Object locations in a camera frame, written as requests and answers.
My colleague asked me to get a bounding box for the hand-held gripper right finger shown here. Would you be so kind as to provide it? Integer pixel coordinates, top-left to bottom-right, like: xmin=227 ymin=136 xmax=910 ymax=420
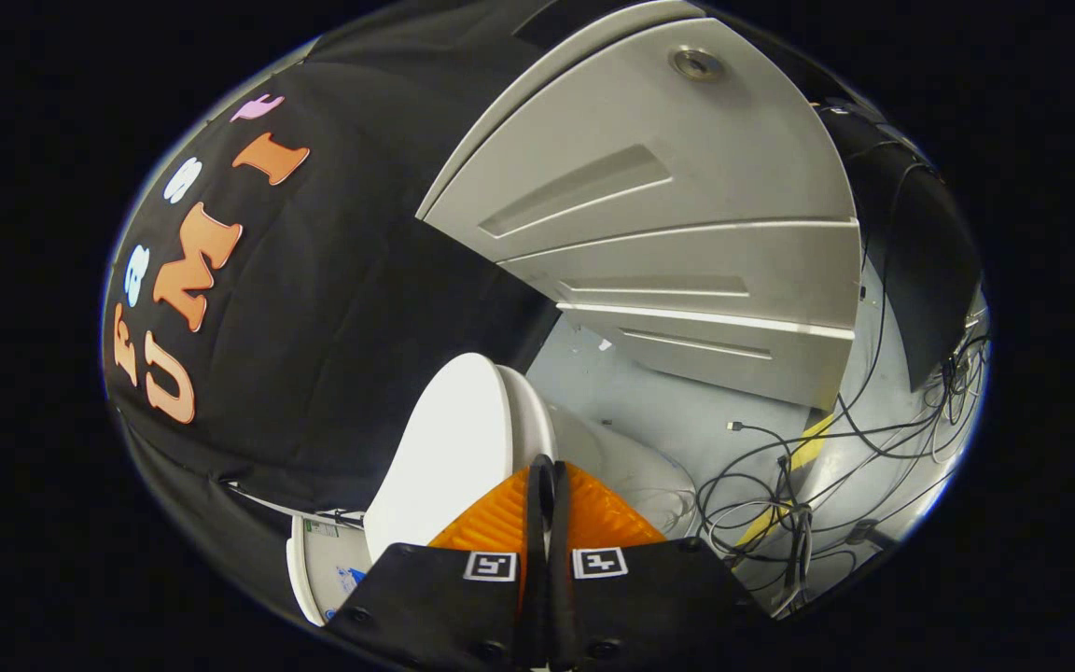
xmin=549 ymin=460 xmax=774 ymax=672

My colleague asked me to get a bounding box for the black backdrop cloth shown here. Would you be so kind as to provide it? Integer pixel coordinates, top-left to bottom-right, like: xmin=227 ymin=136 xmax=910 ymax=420
xmin=103 ymin=0 xmax=986 ymax=617

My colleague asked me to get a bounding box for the white toilet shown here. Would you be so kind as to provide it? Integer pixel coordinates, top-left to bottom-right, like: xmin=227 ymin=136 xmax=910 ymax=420
xmin=285 ymin=399 xmax=699 ymax=628

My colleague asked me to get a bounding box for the yellow floor tape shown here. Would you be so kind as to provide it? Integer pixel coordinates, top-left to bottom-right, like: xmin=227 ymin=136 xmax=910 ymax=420
xmin=733 ymin=409 xmax=839 ymax=549

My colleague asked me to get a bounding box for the tangle of black cables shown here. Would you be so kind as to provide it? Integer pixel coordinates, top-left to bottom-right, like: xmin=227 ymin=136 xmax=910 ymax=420
xmin=694 ymin=159 xmax=992 ymax=619

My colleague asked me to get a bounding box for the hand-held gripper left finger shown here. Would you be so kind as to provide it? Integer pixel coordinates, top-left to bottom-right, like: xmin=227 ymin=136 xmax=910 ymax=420
xmin=325 ymin=455 xmax=552 ymax=672

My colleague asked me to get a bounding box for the white toilet lid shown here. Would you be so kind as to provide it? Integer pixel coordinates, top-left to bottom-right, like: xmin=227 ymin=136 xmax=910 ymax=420
xmin=363 ymin=352 xmax=559 ymax=563

